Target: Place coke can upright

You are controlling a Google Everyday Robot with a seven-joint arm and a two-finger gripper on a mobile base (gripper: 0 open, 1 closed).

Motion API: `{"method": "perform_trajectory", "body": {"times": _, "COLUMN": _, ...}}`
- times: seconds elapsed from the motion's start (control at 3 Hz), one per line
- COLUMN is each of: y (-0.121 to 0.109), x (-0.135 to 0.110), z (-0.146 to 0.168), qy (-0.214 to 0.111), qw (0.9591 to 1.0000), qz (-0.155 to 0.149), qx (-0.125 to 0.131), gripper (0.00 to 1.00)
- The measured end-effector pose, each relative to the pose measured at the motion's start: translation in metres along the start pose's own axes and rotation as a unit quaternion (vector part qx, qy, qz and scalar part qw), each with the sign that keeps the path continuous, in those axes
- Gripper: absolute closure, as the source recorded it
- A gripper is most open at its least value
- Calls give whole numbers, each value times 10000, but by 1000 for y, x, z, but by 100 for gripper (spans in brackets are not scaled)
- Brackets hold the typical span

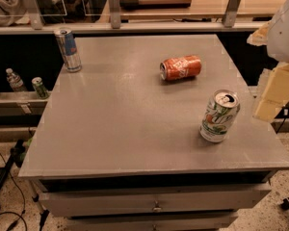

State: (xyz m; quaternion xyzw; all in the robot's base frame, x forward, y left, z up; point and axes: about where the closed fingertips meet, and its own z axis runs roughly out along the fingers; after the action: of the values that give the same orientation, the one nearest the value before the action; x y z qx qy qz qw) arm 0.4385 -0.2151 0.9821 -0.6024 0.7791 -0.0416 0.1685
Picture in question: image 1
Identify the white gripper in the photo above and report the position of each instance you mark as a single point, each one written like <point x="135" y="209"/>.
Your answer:
<point x="284" y="33"/>

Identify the orange coke can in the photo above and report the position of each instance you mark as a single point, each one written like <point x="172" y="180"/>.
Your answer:
<point x="179" y="68"/>

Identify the white green 7up can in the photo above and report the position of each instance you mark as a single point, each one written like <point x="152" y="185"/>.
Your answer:
<point x="222" y="108"/>

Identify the blue silver red bull can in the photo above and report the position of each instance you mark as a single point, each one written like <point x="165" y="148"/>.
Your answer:
<point x="68" y="48"/>

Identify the small green can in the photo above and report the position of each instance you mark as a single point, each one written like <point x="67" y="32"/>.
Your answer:
<point x="40" y="88"/>

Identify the top grey drawer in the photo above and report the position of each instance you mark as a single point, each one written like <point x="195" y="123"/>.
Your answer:
<point x="154" y="200"/>

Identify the grey drawer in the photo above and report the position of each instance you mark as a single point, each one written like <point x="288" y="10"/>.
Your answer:
<point x="154" y="200"/>
<point x="205" y="221"/>

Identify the lower grey drawer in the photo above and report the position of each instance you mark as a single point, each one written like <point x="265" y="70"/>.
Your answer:
<point x="205" y="221"/>

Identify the grey cabinet with drawers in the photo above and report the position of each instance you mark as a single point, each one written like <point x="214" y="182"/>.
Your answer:
<point x="116" y="124"/>

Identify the clear plastic water bottle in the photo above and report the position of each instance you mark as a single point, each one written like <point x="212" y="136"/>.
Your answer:
<point x="15" y="81"/>

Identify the black tripod stand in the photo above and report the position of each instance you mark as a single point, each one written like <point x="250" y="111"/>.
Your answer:
<point x="14" y="159"/>

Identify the grey metal bracket middle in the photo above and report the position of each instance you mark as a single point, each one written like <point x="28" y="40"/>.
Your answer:
<point x="114" y="9"/>

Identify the grey metal bracket left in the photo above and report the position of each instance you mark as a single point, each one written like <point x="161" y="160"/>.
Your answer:
<point x="32" y="7"/>

